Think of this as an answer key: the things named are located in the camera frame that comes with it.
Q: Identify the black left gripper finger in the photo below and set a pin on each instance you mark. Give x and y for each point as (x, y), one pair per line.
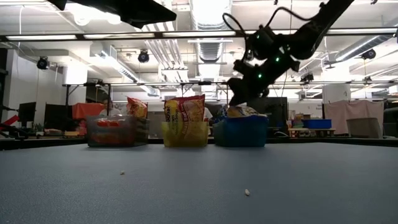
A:
(146, 14)

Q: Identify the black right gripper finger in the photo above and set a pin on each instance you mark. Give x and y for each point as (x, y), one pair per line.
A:
(242, 91)

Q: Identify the blue ramen pack white back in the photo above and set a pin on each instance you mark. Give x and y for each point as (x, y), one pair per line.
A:
(244, 111)

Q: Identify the red roast beef ramen pack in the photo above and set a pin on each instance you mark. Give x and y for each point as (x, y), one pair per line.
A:
(186, 112)

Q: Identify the orange chicken ramen pack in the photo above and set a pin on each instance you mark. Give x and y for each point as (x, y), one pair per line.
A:
(107, 123)
(136, 108)

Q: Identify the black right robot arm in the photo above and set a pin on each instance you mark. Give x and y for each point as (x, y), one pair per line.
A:
(320, 25)

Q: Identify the large black screen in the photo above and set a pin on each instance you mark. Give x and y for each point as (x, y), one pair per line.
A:
(276, 112)

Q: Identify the person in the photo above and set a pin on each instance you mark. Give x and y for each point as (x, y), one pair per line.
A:
(207, 114)
(109, 109)

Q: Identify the blue plastic bin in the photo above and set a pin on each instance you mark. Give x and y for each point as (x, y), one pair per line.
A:
(242, 133)

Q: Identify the yellow plastic bin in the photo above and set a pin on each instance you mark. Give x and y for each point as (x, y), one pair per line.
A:
(199, 138)

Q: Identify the blue storage crate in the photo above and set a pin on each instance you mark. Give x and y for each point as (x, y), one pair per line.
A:
(317, 124)

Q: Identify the beige cloth cover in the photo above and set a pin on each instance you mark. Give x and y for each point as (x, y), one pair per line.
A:
(354, 110)

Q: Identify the small white noodle crumb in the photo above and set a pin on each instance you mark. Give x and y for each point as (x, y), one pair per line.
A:
(247, 192)

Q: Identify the orange cloth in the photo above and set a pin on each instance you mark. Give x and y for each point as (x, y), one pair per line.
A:
(87, 110)

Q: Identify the grey translucent plastic bin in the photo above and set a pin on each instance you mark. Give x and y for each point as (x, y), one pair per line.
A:
(136, 133)

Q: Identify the grey chair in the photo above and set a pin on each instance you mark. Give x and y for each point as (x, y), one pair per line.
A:
(363, 128)

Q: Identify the black computer monitor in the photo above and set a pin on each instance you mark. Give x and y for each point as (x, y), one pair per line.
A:
(27, 112)
(57, 116)

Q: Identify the red object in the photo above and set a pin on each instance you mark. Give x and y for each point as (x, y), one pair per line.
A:
(11, 120)

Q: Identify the black frame light bar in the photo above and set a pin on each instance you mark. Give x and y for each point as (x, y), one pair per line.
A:
(158, 35)

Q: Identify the black ceiling camera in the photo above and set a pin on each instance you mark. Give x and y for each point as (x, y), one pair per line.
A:
(143, 56)
(43, 63)
(369, 54)

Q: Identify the silver ventilation duct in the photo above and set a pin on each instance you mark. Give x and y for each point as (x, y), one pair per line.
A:
(363, 45)
(210, 51)

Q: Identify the black background rig frame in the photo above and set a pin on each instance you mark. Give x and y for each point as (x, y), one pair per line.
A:
(140, 84)

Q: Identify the black metal table frame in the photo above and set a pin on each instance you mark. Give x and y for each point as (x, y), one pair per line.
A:
(46, 142)

